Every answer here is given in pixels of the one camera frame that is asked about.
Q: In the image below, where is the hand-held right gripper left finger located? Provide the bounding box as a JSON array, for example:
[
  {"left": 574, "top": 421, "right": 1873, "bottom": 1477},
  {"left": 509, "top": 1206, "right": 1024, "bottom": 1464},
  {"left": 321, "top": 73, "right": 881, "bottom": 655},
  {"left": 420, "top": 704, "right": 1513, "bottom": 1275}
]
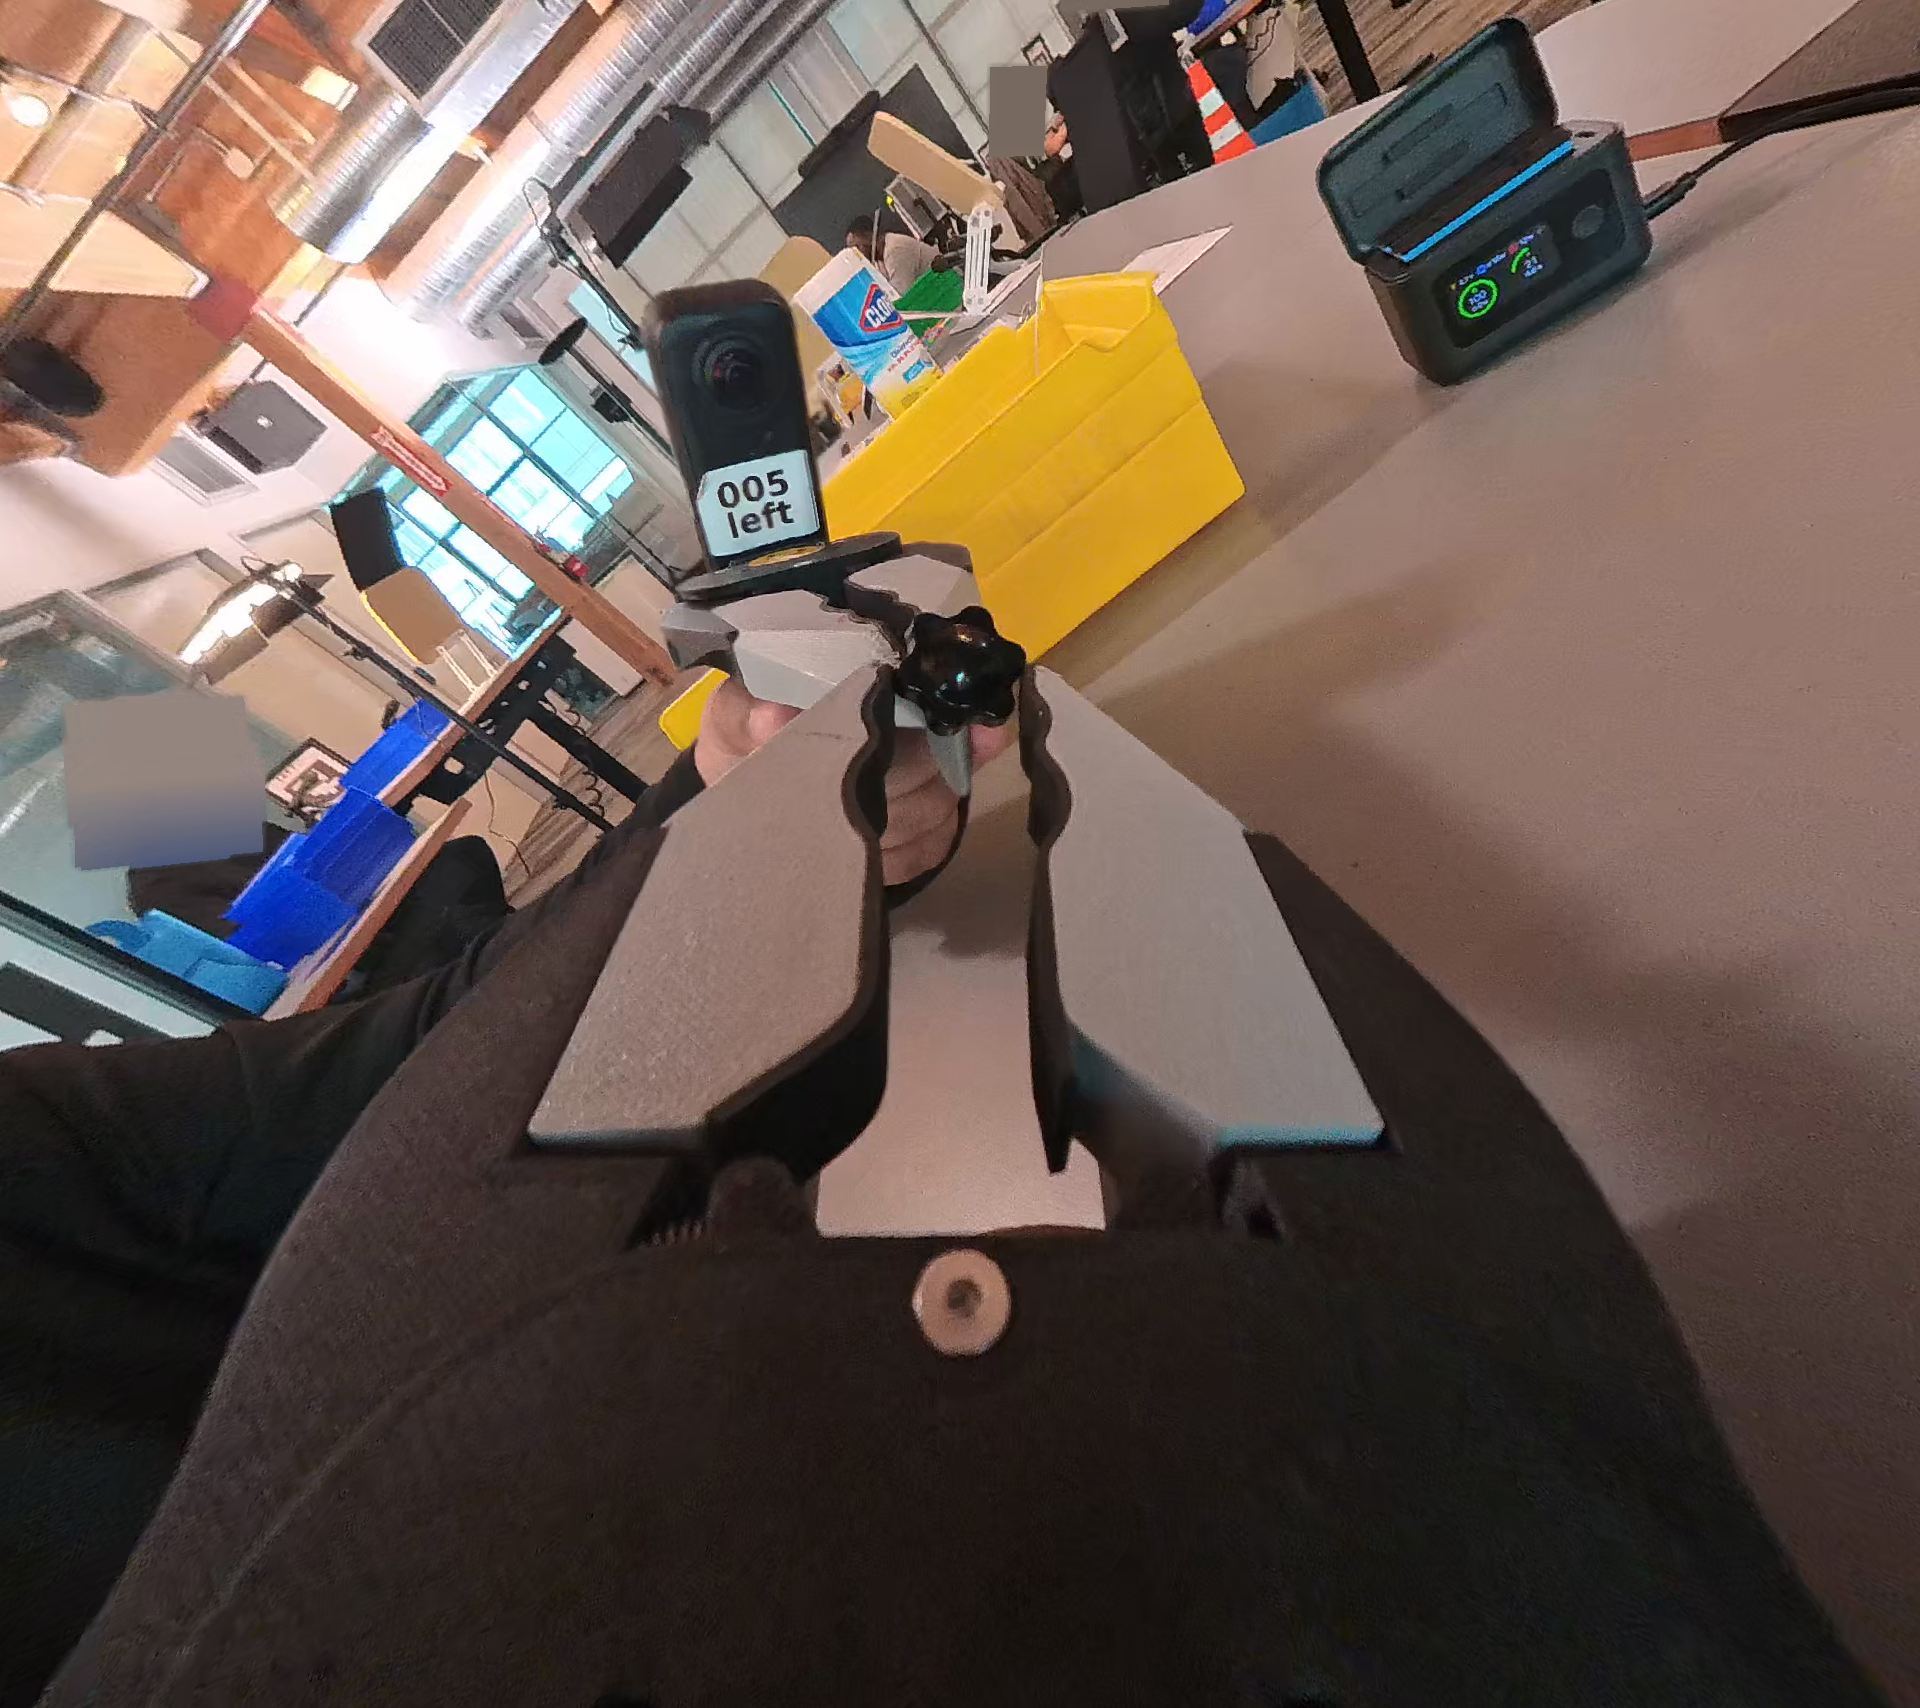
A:
[{"left": 528, "top": 673, "right": 902, "bottom": 1155}]

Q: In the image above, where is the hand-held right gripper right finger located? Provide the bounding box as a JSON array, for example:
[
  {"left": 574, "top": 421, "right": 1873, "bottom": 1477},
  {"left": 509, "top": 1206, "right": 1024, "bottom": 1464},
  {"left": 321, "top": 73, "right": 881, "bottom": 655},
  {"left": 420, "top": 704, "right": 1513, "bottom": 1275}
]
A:
[{"left": 1020, "top": 667, "right": 1387, "bottom": 1176}]

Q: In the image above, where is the small black knob screw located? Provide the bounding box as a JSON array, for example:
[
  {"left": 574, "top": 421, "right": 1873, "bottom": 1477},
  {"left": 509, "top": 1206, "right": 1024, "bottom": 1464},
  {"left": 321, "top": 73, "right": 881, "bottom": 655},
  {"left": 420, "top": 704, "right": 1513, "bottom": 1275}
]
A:
[{"left": 899, "top": 603, "right": 1031, "bottom": 736}]

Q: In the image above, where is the person's left forearm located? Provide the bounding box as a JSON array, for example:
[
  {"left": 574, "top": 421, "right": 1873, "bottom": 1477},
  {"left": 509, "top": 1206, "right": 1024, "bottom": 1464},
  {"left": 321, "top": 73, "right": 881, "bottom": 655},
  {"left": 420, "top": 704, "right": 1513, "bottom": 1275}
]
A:
[{"left": 180, "top": 747, "right": 721, "bottom": 1200}]

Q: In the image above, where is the person's left hand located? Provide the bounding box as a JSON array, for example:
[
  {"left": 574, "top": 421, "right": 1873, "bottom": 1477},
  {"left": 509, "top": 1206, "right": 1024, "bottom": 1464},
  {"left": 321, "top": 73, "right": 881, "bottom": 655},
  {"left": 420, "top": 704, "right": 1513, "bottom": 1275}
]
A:
[{"left": 880, "top": 733, "right": 967, "bottom": 893}]

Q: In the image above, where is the blue white wipes canister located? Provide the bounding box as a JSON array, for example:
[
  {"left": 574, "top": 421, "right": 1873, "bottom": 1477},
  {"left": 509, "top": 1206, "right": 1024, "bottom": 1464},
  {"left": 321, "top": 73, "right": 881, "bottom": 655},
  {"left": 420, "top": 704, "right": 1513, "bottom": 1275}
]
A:
[{"left": 796, "top": 243, "right": 932, "bottom": 406}]

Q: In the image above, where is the beige acoustic panel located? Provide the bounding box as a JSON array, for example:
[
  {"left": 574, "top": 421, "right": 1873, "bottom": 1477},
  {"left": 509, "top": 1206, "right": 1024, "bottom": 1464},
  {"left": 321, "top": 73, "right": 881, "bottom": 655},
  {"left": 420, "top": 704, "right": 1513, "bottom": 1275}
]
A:
[{"left": 869, "top": 111, "right": 1008, "bottom": 226}]

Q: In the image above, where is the yellow plastic bin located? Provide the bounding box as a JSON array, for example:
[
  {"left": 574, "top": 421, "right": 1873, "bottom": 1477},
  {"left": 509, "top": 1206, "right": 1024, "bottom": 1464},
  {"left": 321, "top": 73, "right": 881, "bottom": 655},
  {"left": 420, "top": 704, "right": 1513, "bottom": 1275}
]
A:
[{"left": 659, "top": 268, "right": 1248, "bottom": 750}]

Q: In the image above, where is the blue storage bin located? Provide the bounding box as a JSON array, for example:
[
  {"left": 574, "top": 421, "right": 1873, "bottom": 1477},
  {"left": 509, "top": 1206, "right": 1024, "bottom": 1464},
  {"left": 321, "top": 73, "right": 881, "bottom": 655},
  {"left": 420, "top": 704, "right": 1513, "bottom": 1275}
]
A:
[{"left": 225, "top": 704, "right": 452, "bottom": 965}]

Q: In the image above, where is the orange traffic cone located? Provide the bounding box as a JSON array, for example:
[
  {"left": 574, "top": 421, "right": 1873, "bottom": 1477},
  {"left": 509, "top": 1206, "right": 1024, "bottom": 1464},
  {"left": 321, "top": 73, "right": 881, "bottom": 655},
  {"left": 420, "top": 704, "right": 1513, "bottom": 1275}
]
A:
[{"left": 1191, "top": 57, "right": 1254, "bottom": 165}]

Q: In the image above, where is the black device case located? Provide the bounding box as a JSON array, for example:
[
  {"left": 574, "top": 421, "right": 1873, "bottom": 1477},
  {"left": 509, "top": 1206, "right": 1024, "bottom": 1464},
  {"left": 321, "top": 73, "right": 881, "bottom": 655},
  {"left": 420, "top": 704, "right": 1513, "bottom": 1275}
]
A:
[{"left": 1313, "top": 28, "right": 1655, "bottom": 388}]

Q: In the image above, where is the wooden post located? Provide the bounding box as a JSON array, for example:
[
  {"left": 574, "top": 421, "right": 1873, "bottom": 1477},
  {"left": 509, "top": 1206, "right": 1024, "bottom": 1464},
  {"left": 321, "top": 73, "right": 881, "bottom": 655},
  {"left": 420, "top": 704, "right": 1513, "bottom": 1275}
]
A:
[{"left": 239, "top": 314, "right": 677, "bottom": 676}]

